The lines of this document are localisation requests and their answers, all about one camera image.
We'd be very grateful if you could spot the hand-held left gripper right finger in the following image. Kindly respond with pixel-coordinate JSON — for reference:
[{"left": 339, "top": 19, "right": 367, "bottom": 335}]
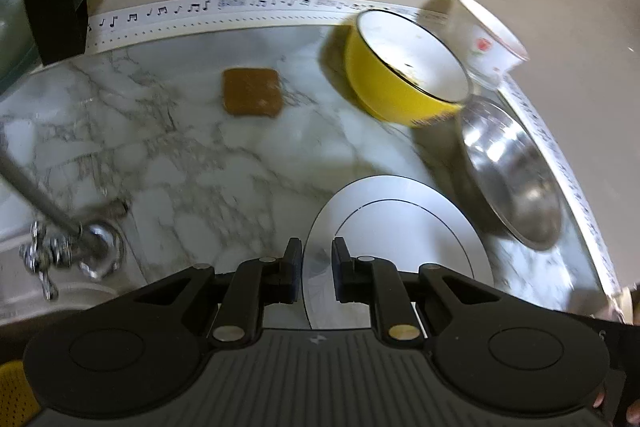
[{"left": 332, "top": 237, "right": 501, "bottom": 344}]

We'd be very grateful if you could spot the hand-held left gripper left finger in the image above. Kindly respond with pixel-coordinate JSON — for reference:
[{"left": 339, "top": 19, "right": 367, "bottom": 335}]
[{"left": 131, "top": 238, "right": 303, "bottom": 349}]

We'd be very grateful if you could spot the round silver metal plate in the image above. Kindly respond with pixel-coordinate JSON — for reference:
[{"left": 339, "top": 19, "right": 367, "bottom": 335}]
[{"left": 302, "top": 176, "right": 496, "bottom": 330}]

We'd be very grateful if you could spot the stainless steel bowl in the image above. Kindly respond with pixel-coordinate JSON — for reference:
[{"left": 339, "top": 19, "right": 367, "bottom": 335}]
[{"left": 457, "top": 99, "right": 565, "bottom": 252}]

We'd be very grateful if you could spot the person's right hand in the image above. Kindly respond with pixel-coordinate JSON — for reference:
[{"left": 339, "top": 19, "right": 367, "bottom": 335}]
[{"left": 591, "top": 388, "right": 640, "bottom": 427}]

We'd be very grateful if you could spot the brown square scouring pad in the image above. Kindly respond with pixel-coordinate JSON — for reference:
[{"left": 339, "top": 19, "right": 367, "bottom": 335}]
[{"left": 222, "top": 68, "right": 282, "bottom": 118}]

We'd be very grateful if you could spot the yellow bowl white inside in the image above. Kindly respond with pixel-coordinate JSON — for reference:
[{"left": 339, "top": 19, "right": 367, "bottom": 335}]
[{"left": 344, "top": 9, "right": 475, "bottom": 128}]

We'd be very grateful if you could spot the music note edge strip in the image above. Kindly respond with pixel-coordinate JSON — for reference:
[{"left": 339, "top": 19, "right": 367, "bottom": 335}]
[
  {"left": 85, "top": 0, "right": 451, "bottom": 54},
  {"left": 500, "top": 77, "right": 621, "bottom": 298}
]

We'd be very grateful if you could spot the chrome faucet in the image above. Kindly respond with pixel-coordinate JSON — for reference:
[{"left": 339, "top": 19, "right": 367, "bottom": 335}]
[{"left": 0, "top": 137, "right": 126, "bottom": 300}]

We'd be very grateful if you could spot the white floral bowl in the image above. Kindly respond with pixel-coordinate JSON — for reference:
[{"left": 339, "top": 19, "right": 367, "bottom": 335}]
[{"left": 452, "top": 0, "right": 530, "bottom": 80}]

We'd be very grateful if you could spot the yellow perforated object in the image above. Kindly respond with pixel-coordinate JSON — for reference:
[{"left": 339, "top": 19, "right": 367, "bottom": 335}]
[{"left": 0, "top": 359, "right": 38, "bottom": 427}]

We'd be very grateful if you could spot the black rectangular block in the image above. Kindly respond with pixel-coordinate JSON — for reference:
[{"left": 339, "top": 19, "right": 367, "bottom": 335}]
[{"left": 19, "top": 0, "right": 90, "bottom": 66}]

